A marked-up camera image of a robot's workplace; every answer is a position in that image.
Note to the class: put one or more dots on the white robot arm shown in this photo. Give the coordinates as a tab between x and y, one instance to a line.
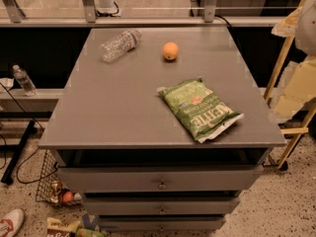
305	32

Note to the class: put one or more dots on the green jalapeno chip bag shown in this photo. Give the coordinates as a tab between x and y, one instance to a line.
198	109

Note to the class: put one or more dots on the grey drawer cabinet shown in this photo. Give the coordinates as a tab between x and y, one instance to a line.
110	114

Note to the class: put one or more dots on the orange fruit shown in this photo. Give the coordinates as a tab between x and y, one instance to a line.
170	50

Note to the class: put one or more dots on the top grey drawer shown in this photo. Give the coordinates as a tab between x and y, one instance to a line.
160	179

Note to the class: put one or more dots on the grey drawer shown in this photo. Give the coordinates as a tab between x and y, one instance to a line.
155	223
160	179
115	206

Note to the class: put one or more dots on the clear plastic water bottle lying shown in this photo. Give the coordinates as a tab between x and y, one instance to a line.
119	45

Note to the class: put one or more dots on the middle grey drawer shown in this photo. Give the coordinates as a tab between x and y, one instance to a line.
115	206

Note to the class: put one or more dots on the bottom grey drawer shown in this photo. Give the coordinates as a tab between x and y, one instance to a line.
155	223

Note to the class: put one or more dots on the upright plastic water bottle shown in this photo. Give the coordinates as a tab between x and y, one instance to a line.
22	77

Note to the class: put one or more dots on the yellow snack box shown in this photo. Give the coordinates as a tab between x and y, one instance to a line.
59	228

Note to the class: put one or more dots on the black metal stand leg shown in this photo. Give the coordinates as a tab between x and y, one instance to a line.
17	151

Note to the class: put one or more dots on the white and red sneaker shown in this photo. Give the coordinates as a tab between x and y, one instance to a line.
11	223

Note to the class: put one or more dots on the black wire basket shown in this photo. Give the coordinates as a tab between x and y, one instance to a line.
50	189

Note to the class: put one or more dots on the yellow wooden ladder frame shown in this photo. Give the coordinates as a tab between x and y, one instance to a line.
289	90

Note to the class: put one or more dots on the metal railing frame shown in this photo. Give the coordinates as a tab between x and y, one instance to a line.
99	13

